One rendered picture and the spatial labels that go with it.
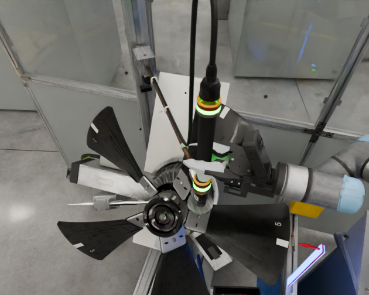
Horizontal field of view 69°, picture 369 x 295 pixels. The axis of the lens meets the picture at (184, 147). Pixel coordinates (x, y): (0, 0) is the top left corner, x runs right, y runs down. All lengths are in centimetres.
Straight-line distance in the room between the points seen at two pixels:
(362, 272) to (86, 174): 96
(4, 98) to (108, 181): 243
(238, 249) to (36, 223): 185
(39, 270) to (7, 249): 31
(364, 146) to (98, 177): 81
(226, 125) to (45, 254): 180
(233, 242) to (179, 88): 56
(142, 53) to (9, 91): 227
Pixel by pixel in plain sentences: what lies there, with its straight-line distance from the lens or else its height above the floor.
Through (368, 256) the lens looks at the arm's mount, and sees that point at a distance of 104.
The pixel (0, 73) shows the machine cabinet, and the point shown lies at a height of 50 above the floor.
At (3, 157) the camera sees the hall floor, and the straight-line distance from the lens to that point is 299.
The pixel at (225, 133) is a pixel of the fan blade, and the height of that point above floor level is 141.
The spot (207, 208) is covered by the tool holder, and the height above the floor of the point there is 127.
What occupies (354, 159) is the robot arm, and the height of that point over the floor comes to 144.
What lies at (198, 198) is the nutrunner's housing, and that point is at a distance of 71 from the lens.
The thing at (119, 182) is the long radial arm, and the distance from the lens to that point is 99.
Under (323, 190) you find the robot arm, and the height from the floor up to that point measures 147.
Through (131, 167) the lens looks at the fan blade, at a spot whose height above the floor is 129.
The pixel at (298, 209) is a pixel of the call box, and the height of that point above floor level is 102.
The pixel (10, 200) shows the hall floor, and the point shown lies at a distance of 264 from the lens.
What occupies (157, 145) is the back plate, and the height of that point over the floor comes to 115.
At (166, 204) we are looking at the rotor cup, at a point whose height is 125.
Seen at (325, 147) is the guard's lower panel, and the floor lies 89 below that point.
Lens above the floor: 192
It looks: 48 degrees down
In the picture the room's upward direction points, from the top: straight up
